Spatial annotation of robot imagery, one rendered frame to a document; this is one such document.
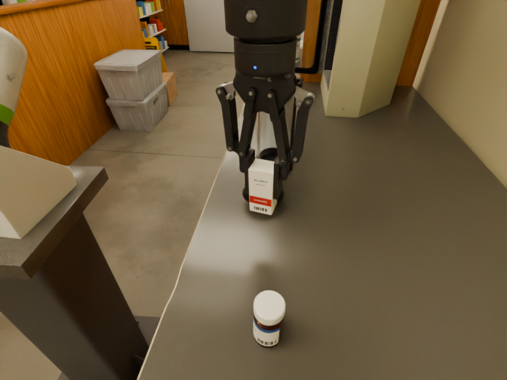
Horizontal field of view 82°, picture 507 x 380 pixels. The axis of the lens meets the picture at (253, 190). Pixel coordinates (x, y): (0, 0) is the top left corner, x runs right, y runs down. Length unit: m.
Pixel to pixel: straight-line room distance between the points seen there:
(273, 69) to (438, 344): 0.43
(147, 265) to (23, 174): 1.21
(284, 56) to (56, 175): 0.57
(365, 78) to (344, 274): 0.69
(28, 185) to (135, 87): 2.39
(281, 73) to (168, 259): 1.55
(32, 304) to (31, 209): 0.30
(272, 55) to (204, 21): 5.80
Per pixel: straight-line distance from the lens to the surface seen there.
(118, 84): 3.10
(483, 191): 0.87
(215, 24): 6.10
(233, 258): 0.54
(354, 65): 1.03
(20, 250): 0.70
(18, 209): 0.71
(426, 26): 1.46
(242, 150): 0.44
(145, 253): 1.88
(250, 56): 0.36
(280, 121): 0.40
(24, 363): 1.76
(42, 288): 0.86
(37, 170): 0.73
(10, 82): 0.78
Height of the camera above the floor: 1.36
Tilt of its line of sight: 38 degrees down
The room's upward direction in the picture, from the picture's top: straight up
